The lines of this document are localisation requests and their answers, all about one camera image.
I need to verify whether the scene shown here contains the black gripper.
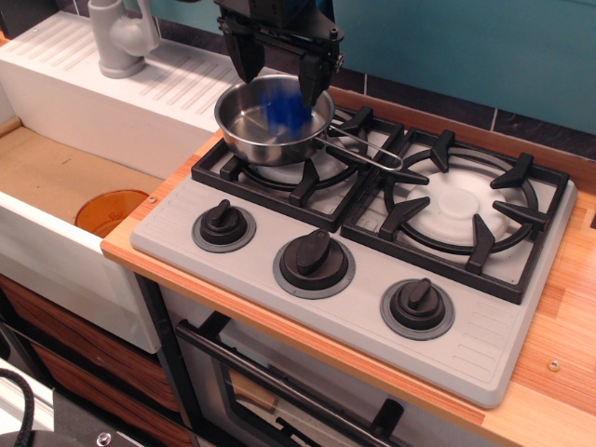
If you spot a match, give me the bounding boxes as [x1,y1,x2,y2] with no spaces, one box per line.
[216,1,344,107]

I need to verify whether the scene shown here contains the blue toy blueberry cluster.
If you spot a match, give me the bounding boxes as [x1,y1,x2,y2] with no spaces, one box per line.
[259,78,312,137]

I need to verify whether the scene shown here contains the stainless steel pan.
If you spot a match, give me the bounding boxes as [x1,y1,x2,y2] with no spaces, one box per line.
[214,74,403,172]

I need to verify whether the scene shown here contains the black left stove knob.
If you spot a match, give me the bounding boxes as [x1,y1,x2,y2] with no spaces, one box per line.
[191,199,257,253]

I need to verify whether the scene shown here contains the black stove knob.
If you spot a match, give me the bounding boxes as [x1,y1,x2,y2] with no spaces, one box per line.
[273,229,356,300]
[380,278,455,341]
[191,199,257,253]

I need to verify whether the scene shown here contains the black middle stove knob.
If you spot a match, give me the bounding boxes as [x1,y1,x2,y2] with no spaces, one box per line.
[273,229,356,300]

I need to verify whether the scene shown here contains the grey toy stove top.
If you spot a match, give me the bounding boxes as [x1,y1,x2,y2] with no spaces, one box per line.
[129,88,578,410]

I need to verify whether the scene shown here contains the black right stove knob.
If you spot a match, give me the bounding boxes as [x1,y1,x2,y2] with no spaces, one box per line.
[380,278,455,341]

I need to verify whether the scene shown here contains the black left burner grate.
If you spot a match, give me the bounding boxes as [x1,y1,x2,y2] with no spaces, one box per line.
[191,107,405,232]

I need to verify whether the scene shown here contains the black burner grate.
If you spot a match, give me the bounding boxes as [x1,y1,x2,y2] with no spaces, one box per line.
[341,129,576,305]
[191,107,405,232]

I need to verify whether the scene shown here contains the grey toy faucet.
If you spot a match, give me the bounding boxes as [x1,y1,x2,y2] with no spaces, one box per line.
[88,0,160,79]

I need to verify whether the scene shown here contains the white toy sink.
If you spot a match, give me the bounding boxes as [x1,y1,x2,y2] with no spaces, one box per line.
[1,12,237,353]

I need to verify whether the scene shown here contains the black right burner grate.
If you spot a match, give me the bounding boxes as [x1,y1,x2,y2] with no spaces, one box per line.
[341,129,576,305]

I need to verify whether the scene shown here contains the wooden drawer fronts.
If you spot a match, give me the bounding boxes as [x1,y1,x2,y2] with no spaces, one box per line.
[1,278,197,446]

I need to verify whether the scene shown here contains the oven door with handle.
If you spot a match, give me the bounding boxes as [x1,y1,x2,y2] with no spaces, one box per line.
[174,312,491,446]

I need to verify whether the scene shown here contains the black braided cable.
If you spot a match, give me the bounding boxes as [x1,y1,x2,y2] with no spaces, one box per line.
[0,369,37,447]

